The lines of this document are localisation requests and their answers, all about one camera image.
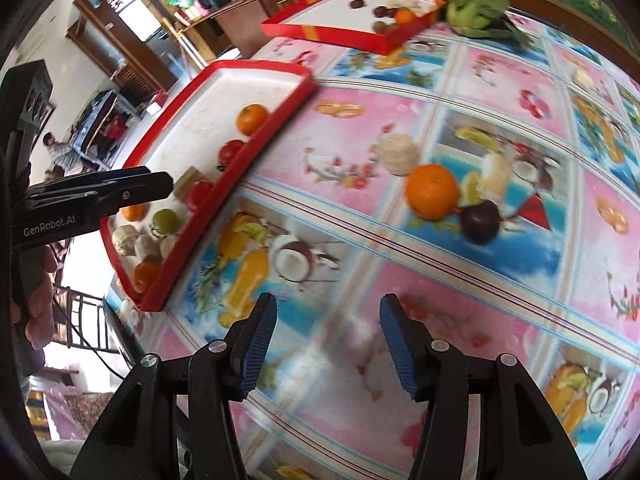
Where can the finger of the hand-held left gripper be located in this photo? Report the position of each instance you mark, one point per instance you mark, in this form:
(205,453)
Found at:
(125,172)
(145,187)

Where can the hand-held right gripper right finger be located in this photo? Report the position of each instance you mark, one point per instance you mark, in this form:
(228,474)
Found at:
(397,347)

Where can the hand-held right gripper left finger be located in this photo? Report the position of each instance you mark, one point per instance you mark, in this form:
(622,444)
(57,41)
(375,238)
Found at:
(257,345)

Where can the green round fruit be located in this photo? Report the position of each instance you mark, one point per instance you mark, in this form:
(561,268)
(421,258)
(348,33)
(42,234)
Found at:
(165,220)

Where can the large red tray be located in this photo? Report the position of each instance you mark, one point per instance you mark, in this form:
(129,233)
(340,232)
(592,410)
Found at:
(210,100)

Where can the person's left hand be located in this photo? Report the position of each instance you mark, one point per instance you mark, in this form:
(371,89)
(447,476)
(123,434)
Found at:
(42,295)

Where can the dining table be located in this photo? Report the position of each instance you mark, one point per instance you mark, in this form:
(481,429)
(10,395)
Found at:
(100,110)

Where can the wooden display cabinet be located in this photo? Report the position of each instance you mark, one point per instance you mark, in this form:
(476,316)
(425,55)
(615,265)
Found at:
(130,65)

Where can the wooden chair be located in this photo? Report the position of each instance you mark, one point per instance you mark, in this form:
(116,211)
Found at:
(80,305)

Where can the dark purple plum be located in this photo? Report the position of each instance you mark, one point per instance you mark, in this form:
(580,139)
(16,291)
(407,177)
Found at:
(381,11)
(480,221)

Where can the fruit print tablecloth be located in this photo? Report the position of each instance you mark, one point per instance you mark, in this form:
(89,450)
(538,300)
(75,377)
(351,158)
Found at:
(400,95)

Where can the narrow red tray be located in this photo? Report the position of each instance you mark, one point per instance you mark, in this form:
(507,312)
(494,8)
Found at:
(330,10)

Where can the brown kiwi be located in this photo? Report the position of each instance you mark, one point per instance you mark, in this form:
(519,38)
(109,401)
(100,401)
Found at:
(380,25)

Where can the green leafy vegetable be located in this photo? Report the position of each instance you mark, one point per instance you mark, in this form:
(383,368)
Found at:
(470,7)

